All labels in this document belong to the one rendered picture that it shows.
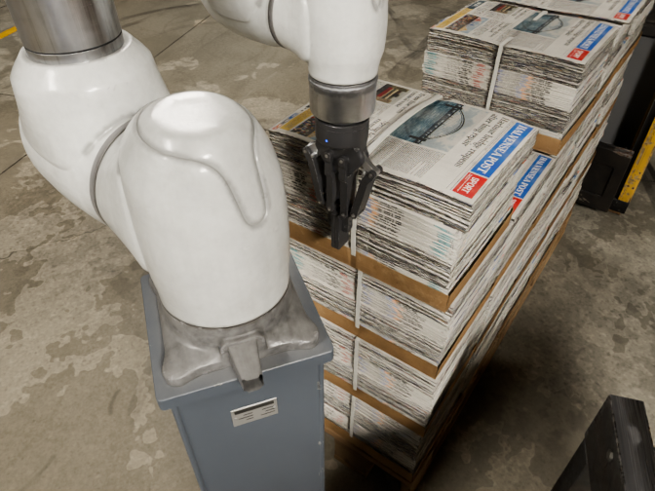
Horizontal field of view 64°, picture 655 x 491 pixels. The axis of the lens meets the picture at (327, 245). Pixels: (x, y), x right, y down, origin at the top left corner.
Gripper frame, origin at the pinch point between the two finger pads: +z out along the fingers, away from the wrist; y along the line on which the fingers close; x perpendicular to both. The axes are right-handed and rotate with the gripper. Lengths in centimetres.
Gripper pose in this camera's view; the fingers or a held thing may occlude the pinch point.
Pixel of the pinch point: (339, 227)
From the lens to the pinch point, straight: 84.8
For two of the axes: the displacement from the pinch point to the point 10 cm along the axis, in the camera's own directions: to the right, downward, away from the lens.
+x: -5.8, 5.4, -6.1
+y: -8.2, -3.8, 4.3
